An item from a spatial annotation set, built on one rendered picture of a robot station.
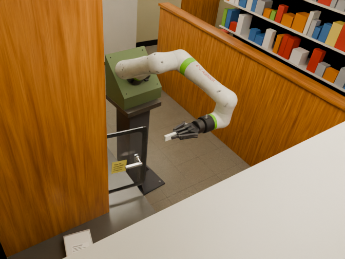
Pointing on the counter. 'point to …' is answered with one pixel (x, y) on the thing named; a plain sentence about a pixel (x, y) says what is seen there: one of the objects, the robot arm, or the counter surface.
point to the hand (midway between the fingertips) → (170, 136)
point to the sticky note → (118, 166)
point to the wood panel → (51, 119)
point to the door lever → (134, 164)
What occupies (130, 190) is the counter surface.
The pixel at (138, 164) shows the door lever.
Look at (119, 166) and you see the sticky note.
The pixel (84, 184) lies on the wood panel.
